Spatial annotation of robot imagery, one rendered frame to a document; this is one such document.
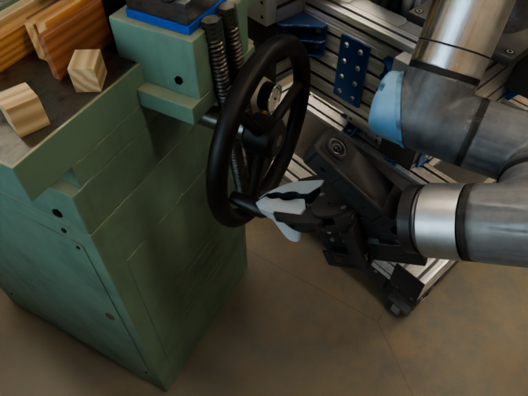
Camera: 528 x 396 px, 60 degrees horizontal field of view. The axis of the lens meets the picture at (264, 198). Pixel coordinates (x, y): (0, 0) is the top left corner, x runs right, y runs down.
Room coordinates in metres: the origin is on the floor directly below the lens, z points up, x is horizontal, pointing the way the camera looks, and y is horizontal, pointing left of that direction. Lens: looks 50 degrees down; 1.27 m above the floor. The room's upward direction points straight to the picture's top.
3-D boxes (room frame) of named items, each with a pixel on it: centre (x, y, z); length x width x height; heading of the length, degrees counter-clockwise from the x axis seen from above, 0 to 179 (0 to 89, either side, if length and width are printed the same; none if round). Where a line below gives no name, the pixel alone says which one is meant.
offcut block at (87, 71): (0.52, 0.23, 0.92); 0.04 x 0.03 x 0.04; 2
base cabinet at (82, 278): (0.72, 0.41, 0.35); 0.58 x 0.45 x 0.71; 62
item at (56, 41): (0.63, 0.22, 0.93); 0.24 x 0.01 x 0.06; 152
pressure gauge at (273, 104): (0.80, -0.01, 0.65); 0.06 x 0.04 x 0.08; 152
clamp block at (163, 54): (0.61, 0.12, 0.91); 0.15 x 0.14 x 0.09; 152
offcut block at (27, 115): (0.43, 0.28, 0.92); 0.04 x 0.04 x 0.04; 41
